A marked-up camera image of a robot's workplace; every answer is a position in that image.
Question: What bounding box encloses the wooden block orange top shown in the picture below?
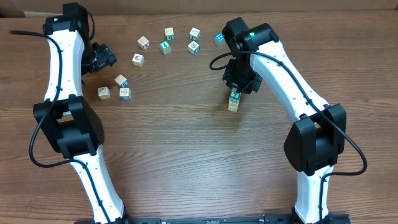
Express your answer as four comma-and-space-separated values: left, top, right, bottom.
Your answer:
132, 54, 144, 67

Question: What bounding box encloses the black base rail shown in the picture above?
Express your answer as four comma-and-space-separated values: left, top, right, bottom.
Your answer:
74, 213, 351, 224

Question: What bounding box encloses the wooden block green N side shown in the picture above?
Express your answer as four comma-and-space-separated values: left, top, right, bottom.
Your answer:
164, 27, 175, 40

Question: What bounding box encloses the wooden block green 4 top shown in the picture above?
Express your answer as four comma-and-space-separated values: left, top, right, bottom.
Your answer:
159, 40, 171, 54

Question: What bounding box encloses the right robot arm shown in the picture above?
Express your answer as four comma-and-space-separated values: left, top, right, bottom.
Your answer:
222, 17, 350, 223

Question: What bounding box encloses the wooden block blue T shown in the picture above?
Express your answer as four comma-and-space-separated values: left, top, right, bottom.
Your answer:
119, 88, 131, 100

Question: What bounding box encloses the wooden block blue side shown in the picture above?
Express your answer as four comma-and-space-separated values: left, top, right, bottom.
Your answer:
188, 40, 200, 55

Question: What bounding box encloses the wooden block red X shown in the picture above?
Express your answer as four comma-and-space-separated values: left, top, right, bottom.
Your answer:
137, 36, 150, 50

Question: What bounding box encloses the wooden block blue X top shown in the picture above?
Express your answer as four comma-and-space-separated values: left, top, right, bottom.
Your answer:
229, 99, 239, 105

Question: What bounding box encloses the wooden block yellow top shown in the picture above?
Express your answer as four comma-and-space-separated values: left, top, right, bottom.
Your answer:
228, 106, 238, 112

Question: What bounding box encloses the wooden block yellow side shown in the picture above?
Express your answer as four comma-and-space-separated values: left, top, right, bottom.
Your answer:
98, 86, 111, 100

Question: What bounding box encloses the wooden block green 7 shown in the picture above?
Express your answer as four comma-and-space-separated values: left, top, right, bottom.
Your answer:
229, 88, 241, 101

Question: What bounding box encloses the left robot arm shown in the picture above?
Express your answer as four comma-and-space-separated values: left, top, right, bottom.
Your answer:
33, 2, 128, 223

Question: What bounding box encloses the wooden block blue C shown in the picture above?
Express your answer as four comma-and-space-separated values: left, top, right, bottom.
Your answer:
114, 74, 129, 88

